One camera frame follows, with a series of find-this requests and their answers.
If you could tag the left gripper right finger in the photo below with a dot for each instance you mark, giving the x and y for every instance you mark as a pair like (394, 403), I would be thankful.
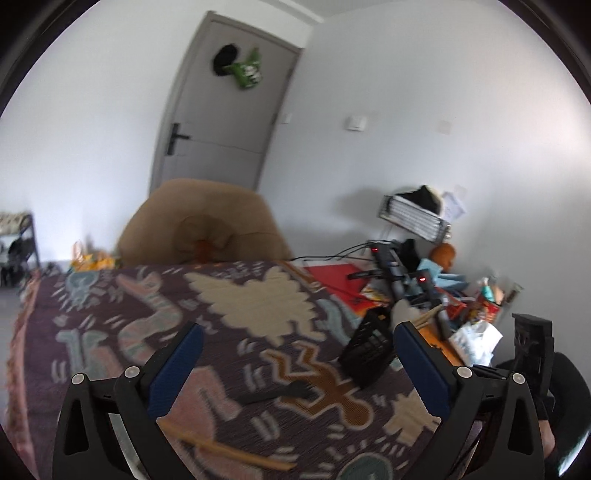
(453, 399)

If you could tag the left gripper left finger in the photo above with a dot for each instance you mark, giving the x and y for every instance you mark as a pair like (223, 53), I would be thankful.
(150, 394)

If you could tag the wooden chopstick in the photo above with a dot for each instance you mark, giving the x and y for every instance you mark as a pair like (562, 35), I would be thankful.
(222, 449)

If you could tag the white plastic spoon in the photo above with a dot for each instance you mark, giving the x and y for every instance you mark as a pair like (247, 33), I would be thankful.
(403, 311)

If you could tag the black slotted utensil holder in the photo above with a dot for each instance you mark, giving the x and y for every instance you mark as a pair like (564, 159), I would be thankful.
(371, 350)

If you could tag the orange ball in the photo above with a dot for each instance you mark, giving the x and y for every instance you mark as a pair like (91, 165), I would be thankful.
(444, 255)

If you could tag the colourful woven figure blanket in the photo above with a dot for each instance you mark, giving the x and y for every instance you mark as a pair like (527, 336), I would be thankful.
(265, 325)

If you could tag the black plastic fork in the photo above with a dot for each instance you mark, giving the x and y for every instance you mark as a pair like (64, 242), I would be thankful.
(296, 389)

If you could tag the led light panel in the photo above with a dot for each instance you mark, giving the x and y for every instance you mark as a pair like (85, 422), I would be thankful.
(414, 219)

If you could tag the tan upholstered chair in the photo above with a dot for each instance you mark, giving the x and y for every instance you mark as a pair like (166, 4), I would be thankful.
(198, 222)

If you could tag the black shoe rack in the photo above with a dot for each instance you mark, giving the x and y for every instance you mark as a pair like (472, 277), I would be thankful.
(19, 250)

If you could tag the grey door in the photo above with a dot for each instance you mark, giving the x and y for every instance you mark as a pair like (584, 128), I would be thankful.
(211, 128)

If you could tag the green plush toy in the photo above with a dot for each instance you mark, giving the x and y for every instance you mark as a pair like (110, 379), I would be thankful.
(247, 73)

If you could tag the white wall switch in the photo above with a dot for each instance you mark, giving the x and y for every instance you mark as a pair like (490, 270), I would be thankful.
(356, 123)

